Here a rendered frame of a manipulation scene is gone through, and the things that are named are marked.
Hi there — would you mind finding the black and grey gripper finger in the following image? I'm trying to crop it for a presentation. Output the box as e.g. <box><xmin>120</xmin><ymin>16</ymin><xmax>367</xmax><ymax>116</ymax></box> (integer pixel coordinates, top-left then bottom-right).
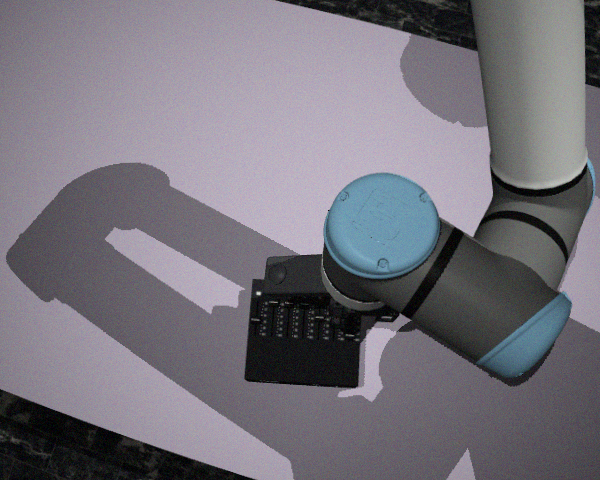
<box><xmin>330</xmin><ymin>317</ymin><xmax>344</xmax><ymax>329</ymax></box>

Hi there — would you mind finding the black lighting desk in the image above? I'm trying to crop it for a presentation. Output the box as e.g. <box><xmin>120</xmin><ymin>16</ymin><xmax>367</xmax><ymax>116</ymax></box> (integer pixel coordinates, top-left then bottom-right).
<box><xmin>244</xmin><ymin>279</ymin><xmax>361</xmax><ymax>388</ymax></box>

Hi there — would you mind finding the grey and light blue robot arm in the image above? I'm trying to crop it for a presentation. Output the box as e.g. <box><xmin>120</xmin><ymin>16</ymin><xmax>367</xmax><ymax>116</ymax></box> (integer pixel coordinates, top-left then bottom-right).
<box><xmin>263</xmin><ymin>0</ymin><xmax>596</xmax><ymax>378</ymax></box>

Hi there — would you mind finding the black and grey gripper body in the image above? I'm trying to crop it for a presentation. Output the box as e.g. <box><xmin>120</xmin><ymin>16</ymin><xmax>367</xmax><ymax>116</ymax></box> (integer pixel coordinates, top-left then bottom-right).
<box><xmin>329</xmin><ymin>297</ymin><xmax>400</xmax><ymax>322</ymax></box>

